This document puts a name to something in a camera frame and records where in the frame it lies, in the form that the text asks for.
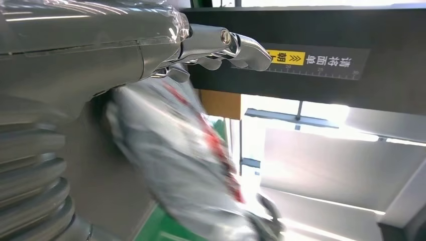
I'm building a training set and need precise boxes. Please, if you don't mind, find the white package with red print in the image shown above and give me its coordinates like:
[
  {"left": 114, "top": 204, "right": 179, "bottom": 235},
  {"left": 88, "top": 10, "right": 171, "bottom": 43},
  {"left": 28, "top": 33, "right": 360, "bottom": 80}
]
[{"left": 104, "top": 65, "right": 267, "bottom": 241}]

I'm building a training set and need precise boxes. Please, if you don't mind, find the green conveyor belt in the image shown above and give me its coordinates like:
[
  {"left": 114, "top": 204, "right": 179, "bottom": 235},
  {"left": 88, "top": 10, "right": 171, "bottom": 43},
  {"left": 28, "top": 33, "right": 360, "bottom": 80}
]
[{"left": 134, "top": 114, "right": 231, "bottom": 241}]

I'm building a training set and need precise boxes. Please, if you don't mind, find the brown cardboard box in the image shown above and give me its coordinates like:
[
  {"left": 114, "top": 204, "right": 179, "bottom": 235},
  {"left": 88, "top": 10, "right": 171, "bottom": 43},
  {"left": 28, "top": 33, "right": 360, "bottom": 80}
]
[{"left": 199, "top": 89, "right": 242, "bottom": 121}]

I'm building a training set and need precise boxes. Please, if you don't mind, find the black machine gantry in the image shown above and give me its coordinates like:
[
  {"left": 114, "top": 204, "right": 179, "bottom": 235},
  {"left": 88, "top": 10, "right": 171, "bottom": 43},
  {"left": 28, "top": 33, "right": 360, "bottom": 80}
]
[{"left": 181, "top": 5, "right": 426, "bottom": 117}]

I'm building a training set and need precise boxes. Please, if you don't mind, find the white partition panel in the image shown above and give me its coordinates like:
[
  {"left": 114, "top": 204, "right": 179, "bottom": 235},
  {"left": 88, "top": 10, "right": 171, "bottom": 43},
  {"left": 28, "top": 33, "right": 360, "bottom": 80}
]
[{"left": 261, "top": 128, "right": 426, "bottom": 214}]

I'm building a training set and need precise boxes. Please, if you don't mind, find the grey ruled scanning plate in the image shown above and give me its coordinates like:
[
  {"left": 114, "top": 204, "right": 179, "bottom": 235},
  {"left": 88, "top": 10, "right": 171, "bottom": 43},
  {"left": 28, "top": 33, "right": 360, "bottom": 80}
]
[{"left": 60, "top": 94, "right": 158, "bottom": 241}]

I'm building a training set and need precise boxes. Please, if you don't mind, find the black yellow ruler label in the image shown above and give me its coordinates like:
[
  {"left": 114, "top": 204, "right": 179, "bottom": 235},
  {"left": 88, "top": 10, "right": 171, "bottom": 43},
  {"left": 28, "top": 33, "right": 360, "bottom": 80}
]
[{"left": 231, "top": 42, "right": 371, "bottom": 81}]

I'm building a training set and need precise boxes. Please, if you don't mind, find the dark window frame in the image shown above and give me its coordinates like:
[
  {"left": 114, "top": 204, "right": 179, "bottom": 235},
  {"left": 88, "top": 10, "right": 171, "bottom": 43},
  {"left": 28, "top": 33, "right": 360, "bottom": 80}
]
[{"left": 239, "top": 100, "right": 341, "bottom": 177}]

